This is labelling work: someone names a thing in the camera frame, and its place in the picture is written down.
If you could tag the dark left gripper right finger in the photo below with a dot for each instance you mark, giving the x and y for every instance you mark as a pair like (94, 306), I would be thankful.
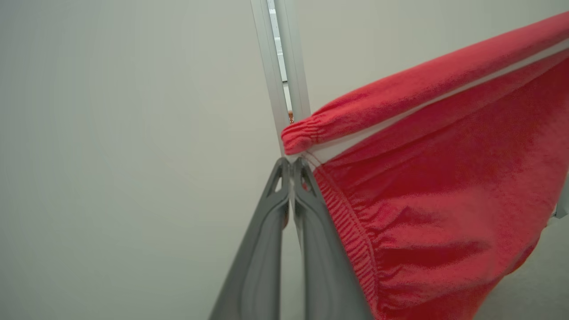
(322, 266)

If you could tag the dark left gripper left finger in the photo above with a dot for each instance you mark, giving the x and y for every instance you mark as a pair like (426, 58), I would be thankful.
(262, 249)

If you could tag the red shorts with number print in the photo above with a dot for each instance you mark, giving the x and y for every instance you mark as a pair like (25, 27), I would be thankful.
(444, 200)

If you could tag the grey partition post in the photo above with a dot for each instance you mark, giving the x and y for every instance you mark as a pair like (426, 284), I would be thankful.
(266, 66)
(295, 66)

